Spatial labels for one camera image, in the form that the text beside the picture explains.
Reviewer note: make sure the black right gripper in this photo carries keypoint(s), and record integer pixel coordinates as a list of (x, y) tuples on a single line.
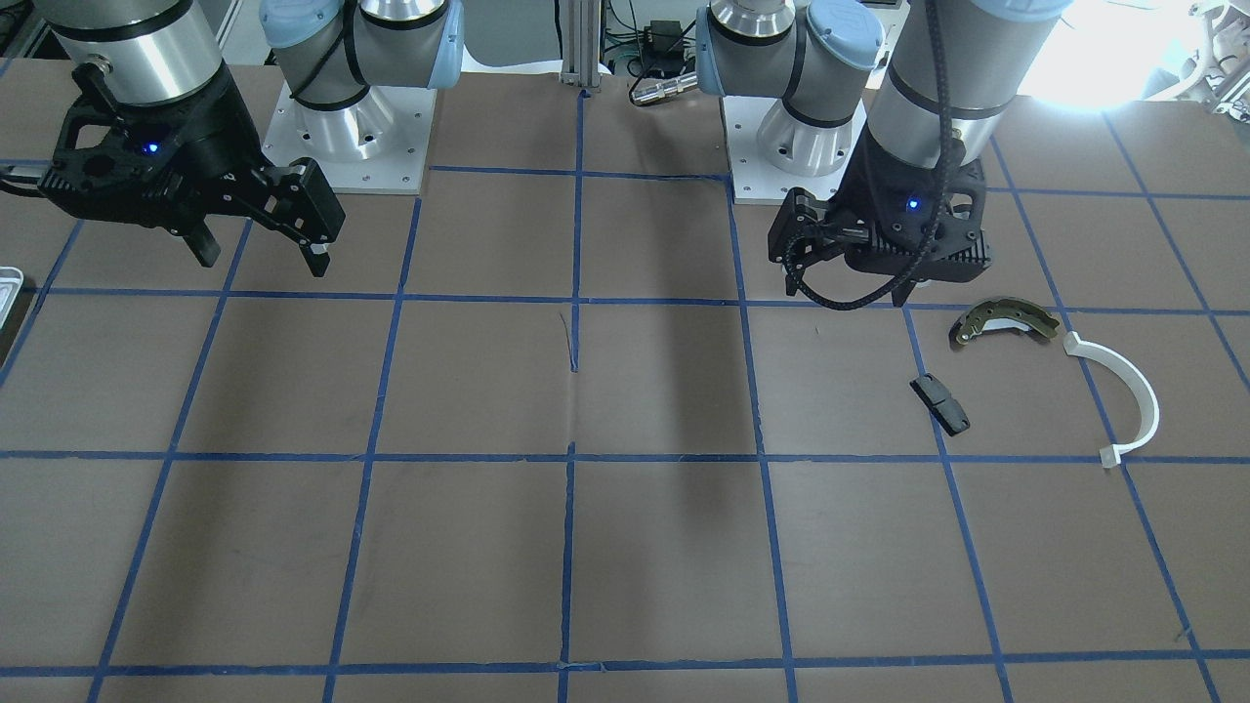
[(208, 146)]

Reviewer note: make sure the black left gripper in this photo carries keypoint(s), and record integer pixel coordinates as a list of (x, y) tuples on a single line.
[(865, 198)]

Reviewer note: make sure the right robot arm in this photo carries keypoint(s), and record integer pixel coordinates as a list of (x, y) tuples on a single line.
[(330, 52)]

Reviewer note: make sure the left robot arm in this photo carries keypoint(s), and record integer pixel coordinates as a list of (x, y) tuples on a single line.
[(954, 69)]

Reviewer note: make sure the silver metal tray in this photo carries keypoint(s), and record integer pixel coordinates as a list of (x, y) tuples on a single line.
[(11, 282)]

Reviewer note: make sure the olive brake shoe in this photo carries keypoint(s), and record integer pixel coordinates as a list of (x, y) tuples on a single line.
[(1000, 314)]

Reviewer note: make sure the black brake pad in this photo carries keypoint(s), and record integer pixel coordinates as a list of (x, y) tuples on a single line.
[(940, 402)]

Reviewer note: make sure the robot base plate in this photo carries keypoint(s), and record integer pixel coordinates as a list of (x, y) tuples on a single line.
[(769, 152), (377, 146)]

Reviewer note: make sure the aluminium frame post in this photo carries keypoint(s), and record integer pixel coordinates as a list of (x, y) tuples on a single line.
[(580, 32)]

